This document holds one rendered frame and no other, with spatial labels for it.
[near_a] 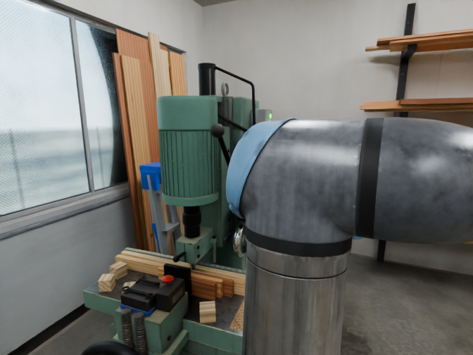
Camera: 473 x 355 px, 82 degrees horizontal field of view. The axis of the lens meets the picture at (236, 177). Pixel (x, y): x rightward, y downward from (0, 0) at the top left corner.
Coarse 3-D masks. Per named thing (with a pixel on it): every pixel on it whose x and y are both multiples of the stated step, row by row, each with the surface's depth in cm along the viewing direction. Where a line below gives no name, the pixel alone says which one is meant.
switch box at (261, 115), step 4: (252, 112) 101; (256, 112) 101; (260, 112) 100; (264, 112) 100; (268, 112) 102; (252, 116) 102; (256, 116) 101; (260, 116) 101; (264, 116) 100; (268, 116) 103; (252, 120) 102; (256, 120) 101; (260, 120) 101; (264, 120) 100; (268, 120) 103; (252, 124) 102
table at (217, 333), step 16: (128, 272) 99; (96, 288) 89; (96, 304) 87; (112, 304) 84; (192, 304) 81; (224, 304) 81; (240, 304) 81; (192, 320) 75; (224, 320) 75; (176, 336) 73; (192, 336) 75; (208, 336) 73; (224, 336) 72; (240, 336) 70; (176, 352) 70; (240, 352) 71
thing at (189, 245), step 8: (200, 232) 91; (208, 232) 92; (176, 240) 86; (184, 240) 86; (192, 240) 86; (200, 240) 87; (208, 240) 93; (176, 248) 86; (184, 248) 85; (192, 248) 84; (200, 248) 87; (208, 248) 93; (184, 256) 85; (192, 256) 84; (200, 256) 88
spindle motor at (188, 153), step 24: (168, 96) 72; (192, 96) 72; (168, 120) 73; (192, 120) 73; (216, 120) 79; (168, 144) 76; (192, 144) 74; (216, 144) 81; (168, 168) 77; (192, 168) 76; (216, 168) 83; (168, 192) 78; (192, 192) 77; (216, 192) 83
